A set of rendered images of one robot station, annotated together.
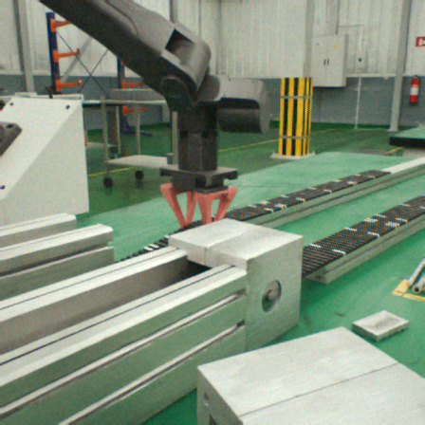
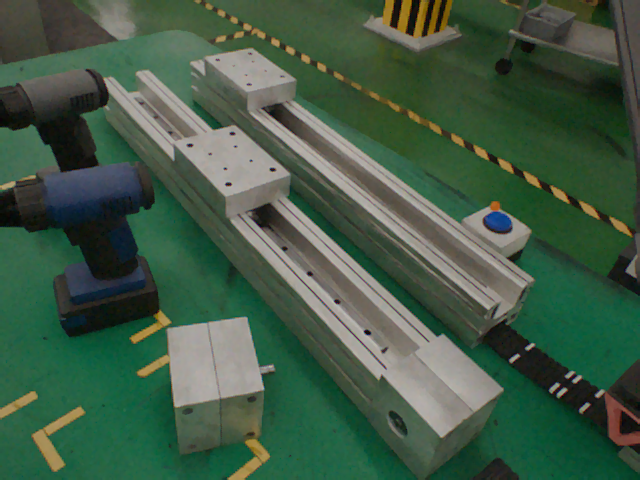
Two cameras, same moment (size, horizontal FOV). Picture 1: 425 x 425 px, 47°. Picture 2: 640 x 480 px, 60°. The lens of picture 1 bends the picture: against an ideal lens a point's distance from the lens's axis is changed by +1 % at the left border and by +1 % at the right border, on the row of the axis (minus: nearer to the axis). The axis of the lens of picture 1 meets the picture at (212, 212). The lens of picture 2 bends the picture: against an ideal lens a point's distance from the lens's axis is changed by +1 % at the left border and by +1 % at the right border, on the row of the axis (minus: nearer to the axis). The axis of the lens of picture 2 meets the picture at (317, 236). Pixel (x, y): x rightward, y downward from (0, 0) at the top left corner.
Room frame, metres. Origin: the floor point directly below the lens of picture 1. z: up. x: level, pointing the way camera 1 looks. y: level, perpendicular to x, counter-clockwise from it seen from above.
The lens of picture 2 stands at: (0.34, -0.40, 1.37)
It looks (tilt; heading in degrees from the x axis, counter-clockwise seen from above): 41 degrees down; 95
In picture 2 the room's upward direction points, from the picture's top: 8 degrees clockwise
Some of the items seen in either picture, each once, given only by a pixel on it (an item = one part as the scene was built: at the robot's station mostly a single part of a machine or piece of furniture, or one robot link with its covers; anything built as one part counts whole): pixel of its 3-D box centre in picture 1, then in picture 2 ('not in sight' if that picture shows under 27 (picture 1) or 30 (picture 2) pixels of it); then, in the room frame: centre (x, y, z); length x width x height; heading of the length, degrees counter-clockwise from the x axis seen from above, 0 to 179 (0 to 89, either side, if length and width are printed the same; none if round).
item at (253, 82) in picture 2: not in sight; (249, 84); (0.07, 0.59, 0.87); 0.16 x 0.11 x 0.07; 138
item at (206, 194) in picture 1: (204, 205); (639, 412); (0.68, 0.01, 0.85); 0.07 x 0.07 x 0.09; 48
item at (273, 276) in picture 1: (226, 277); (439, 400); (0.46, -0.01, 0.83); 0.12 x 0.09 x 0.10; 48
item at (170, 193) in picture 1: (192, 202); not in sight; (0.70, 0.03, 0.85); 0.07 x 0.07 x 0.09; 48
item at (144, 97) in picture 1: (157, 138); not in sight; (4.83, 0.54, 0.50); 1.03 x 0.55 x 1.01; 59
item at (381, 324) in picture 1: (380, 325); not in sight; (0.45, -0.17, 0.78); 0.05 x 0.03 x 0.01; 124
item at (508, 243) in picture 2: not in sight; (488, 239); (0.54, 0.32, 0.81); 0.10 x 0.08 x 0.06; 48
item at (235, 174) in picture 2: not in sight; (230, 175); (0.13, 0.28, 0.87); 0.16 x 0.11 x 0.07; 138
